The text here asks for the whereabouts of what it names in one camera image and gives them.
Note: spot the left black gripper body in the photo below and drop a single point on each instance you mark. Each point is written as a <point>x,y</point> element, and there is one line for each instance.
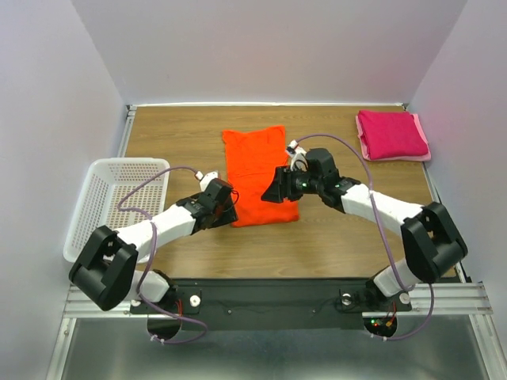
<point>224,214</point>

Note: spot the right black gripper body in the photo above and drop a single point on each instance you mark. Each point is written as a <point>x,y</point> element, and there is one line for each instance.
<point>307,184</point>

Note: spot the orange t shirt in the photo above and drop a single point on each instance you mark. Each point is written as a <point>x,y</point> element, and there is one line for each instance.
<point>251,159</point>

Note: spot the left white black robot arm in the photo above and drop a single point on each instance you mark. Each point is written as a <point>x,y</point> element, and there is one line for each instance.
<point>105,270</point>

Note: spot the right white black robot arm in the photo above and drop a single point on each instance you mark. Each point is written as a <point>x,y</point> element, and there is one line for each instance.
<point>431,241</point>

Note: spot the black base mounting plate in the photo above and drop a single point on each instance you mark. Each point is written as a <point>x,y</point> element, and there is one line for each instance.
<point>271,304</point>

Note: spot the white plastic laundry basket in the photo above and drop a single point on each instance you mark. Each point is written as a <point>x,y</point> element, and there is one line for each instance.
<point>107,182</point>

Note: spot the folded light pink t shirt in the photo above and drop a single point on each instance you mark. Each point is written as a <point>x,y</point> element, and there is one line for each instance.
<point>420,128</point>

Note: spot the small electronics board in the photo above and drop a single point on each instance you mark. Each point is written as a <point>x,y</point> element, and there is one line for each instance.
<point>385,326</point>

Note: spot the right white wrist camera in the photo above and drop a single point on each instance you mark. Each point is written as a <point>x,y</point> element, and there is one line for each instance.
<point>297,156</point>

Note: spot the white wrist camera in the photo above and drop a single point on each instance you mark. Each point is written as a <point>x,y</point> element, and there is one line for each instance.
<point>205,179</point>
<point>297,156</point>

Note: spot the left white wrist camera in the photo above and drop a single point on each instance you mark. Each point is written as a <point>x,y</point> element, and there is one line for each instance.
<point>205,179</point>

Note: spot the aluminium frame rail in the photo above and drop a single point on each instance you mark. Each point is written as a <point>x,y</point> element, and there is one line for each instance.
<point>465,298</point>

